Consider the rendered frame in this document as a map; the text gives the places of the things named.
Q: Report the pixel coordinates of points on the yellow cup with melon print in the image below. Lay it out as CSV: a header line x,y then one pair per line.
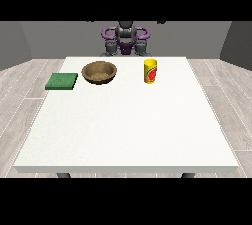
x,y
150,71

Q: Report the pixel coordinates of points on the brown wooden bowl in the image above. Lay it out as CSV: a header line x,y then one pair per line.
x,y
98,72

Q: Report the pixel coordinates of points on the green square pad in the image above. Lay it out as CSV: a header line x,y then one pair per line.
x,y
61,81

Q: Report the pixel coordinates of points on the grey robot trunk purple rings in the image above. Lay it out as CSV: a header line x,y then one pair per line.
x,y
125,39

